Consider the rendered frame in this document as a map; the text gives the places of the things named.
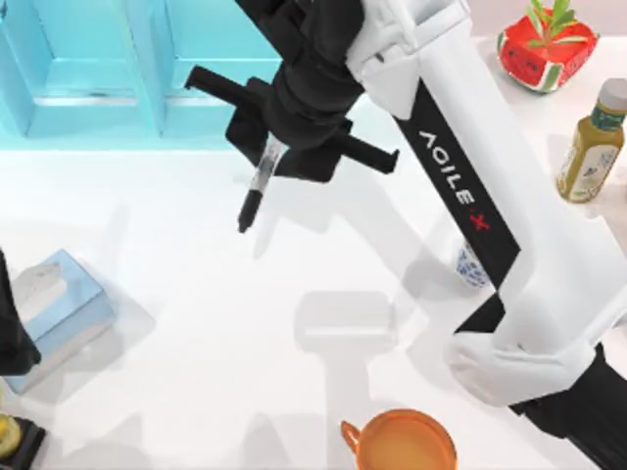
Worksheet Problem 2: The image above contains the black marker pen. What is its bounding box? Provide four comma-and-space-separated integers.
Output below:
237, 139, 283, 234

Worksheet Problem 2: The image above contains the light blue rack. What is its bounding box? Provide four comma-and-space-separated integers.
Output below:
0, 0, 286, 142

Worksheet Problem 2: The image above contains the blue and white cup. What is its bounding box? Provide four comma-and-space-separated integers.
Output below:
452, 239, 492, 291

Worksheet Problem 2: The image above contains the light blue tissue box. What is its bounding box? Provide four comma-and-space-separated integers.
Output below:
8, 249, 119, 396

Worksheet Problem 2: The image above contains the watermelon plant pot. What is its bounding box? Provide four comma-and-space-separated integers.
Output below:
496, 0, 602, 95

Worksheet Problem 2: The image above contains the green bottle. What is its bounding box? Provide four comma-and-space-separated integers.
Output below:
555, 77, 627, 205

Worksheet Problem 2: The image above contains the orange cup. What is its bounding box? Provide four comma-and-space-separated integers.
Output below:
340, 407, 462, 470

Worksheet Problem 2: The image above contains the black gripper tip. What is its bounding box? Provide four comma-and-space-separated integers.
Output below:
0, 249, 43, 379

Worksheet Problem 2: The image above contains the gold trophy with black base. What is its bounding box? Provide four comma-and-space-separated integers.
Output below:
0, 380, 48, 470

